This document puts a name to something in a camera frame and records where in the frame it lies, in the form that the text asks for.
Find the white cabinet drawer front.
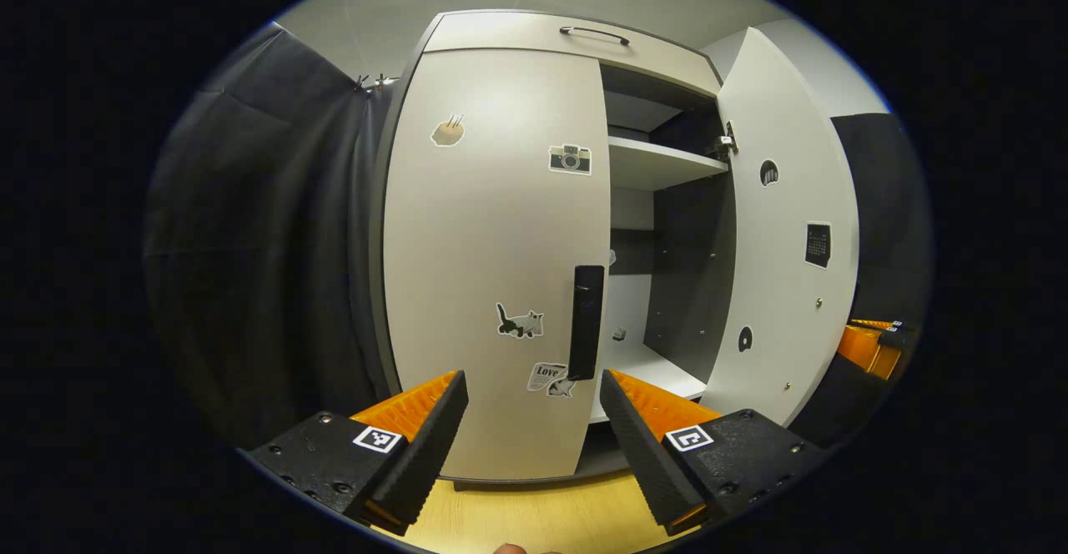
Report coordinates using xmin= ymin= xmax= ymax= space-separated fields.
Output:
xmin=424 ymin=12 xmax=723 ymax=98

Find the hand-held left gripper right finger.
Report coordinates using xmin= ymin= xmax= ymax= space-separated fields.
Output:
xmin=599 ymin=369 xmax=827 ymax=536

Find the white cabinet door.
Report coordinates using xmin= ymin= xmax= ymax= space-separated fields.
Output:
xmin=701 ymin=27 xmax=860 ymax=428
xmin=382 ymin=48 xmax=612 ymax=481

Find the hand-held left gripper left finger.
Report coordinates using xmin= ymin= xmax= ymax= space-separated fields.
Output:
xmin=246 ymin=370 xmax=470 ymax=536

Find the black door handle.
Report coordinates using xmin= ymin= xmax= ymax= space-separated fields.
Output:
xmin=568 ymin=265 xmax=606 ymax=381

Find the white cabinet shelf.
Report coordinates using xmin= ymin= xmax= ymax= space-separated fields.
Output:
xmin=607 ymin=135 xmax=729 ymax=192
xmin=588 ymin=341 xmax=708 ymax=423

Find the black drawer handle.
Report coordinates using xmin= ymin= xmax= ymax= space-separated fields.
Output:
xmin=559 ymin=26 xmax=631 ymax=46

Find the grey double-door shoe cabinet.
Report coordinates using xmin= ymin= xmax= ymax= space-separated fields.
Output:
xmin=370 ymin=9 xmax=860 ymax=488

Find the black backdrop cloth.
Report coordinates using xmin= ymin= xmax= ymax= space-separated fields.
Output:
xmin=144 ymin=24 xmax=393 ymax=446

